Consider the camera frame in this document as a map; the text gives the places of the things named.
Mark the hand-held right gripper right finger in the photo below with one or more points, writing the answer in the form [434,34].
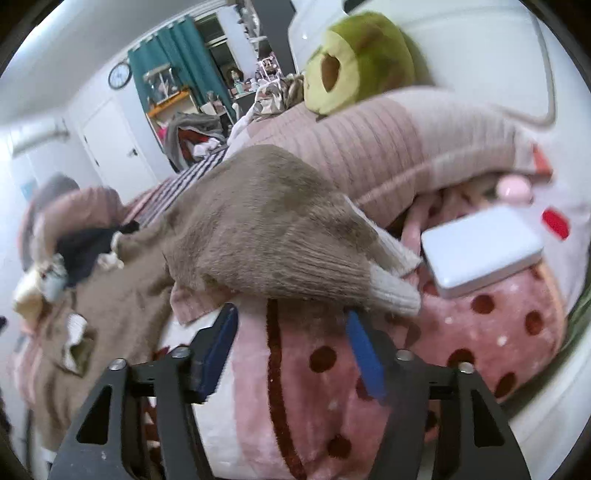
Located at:
[367,357]

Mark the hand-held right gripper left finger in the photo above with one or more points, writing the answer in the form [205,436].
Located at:
[217,350]

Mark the taupe fuzzy sweater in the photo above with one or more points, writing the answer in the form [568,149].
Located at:
[258,230]

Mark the pile of clothes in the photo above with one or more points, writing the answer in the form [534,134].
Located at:
[194,138]

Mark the pink dotted plush blanket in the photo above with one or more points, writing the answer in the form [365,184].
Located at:
[323,392]

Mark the white flat box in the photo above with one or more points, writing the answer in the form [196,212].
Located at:
[482,251]

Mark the dark cloth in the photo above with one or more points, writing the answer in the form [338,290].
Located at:
[90,247]

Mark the striped bed sheet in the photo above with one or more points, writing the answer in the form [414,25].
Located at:
[182,184]

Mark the pink ribbed pillow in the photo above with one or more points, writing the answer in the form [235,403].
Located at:
[383,143]

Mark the pink round object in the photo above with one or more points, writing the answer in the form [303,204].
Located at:
[514,189]

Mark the white door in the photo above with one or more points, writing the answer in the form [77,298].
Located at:
[117,143]

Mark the beige patterned cloth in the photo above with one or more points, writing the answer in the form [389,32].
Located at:
[277,94]

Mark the teal curtain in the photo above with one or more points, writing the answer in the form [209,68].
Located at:
[182,60]

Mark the green avocado plush toy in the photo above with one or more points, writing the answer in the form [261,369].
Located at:
[358,60]

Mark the round wall clock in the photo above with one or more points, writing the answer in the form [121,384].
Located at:
[119,74]

